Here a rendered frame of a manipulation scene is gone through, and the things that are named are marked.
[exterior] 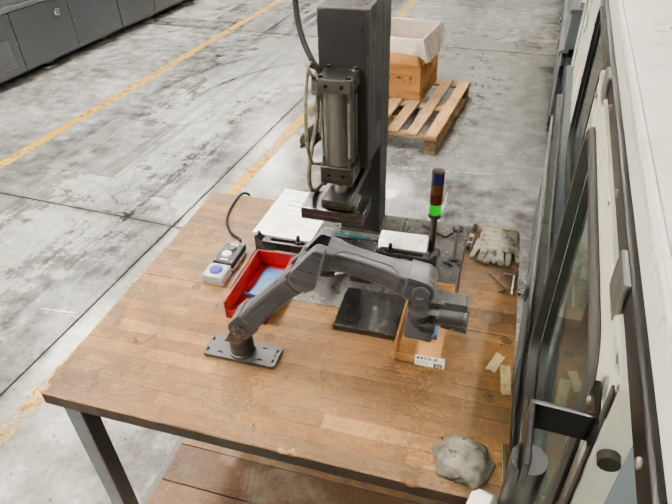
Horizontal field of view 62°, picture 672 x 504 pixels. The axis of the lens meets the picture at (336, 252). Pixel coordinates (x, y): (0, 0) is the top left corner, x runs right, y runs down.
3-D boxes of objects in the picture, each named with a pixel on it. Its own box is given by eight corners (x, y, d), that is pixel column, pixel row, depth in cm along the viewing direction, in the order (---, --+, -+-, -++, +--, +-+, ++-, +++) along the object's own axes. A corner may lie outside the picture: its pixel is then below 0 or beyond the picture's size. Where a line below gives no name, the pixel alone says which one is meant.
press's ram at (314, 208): (300, 228, 161) (293, 132, 143) (327, 183, 181) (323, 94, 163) (361, 237, 157) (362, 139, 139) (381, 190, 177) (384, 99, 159)
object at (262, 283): (244, 299, 163) (243, 291, 161) (267, 268, 175) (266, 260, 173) (266, 304, 161) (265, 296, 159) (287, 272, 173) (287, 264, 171)
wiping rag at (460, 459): (432, 432, 128) (425, 479, 117) (434, 423, 126) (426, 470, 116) (495, 445, 124) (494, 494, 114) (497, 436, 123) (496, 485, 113)
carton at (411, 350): (393, 362, 144) (394, 340, 140) (410, 298, 163) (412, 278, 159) (444, 371, 141) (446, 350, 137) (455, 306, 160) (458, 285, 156)
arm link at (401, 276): (442, 263, 120) (307, 220, 122) (438, 290, 113) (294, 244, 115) (425, 303, 128) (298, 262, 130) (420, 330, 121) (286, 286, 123)
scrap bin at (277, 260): (226, 317, 158) (222, 301, 154) (259, 264, 177) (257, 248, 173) (265, 325, 155) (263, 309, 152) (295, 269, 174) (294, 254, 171)
